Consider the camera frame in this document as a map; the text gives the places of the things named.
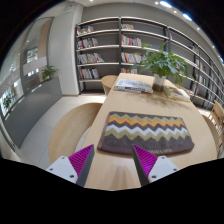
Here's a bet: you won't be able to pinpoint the small green background plant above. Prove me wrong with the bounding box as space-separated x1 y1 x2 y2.
1 93 16 111
41 64 60 82

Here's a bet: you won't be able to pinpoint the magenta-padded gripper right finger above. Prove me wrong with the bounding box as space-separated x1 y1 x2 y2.
131 143 181 187

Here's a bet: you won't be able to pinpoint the zigzag striped grey towel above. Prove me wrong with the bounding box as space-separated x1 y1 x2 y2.
97 111 195 156

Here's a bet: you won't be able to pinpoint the green potted plant, white pot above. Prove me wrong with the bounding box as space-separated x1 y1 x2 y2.
129 40 191 93

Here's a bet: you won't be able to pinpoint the dark metal bookshelf unit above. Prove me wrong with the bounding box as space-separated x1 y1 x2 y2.
74 15 224 111

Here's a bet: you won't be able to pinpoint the yellow-green book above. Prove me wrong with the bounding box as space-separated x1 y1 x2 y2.
163 85 192 103

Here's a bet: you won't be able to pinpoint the large white book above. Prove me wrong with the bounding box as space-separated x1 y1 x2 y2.
113 78 154 94

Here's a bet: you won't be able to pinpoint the slatted wooden chair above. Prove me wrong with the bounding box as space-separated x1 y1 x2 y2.
209 99 224 159

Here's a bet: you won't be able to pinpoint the round ceiling lights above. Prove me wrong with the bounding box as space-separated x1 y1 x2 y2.
153 0 224 64

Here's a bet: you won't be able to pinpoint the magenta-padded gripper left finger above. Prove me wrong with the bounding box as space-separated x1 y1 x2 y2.
45 143 96 188

